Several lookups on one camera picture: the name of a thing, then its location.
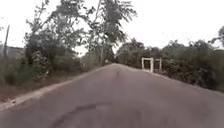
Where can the white gate frame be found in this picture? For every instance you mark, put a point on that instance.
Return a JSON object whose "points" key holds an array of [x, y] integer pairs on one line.
{"points": [[151, 64]]}

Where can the grey asphalt road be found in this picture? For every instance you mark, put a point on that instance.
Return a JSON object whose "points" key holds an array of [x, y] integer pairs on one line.
{"points": [[120, 96]]}

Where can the pale concrete road edge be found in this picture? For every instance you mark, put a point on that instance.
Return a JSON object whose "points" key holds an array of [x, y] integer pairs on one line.
{"points": [[30, 95]]}

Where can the row of trees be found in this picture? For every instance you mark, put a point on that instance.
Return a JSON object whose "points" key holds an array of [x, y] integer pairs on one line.
{"points": [[63, 36]]}

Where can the dense green bushes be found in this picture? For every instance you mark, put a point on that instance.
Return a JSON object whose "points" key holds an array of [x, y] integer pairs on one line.
{"points": [[193, 63]]}

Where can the reddish dirt verge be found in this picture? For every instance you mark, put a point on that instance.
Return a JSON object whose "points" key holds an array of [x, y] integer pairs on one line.
{"points": [[13, 89]]}

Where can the building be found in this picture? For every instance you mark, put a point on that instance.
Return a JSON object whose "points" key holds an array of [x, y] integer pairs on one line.
{"points": [[15, 52]]}

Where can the pole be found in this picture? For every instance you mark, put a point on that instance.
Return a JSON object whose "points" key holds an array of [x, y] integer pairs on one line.
{"points": [[6, 40]]}

